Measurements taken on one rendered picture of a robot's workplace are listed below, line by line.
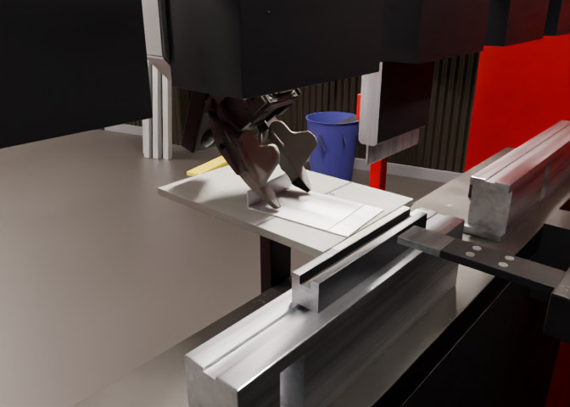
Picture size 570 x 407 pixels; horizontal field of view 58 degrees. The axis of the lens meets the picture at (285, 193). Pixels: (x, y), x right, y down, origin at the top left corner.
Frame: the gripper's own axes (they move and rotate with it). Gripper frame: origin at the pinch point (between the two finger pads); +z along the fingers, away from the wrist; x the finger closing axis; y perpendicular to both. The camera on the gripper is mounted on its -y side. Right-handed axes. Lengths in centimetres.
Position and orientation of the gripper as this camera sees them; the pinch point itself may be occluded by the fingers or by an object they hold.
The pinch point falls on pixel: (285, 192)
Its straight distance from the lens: 60.2
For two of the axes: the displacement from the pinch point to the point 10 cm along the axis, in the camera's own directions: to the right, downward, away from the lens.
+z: 5.2, 8.5, -0.7
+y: 6.2, -4.4, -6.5
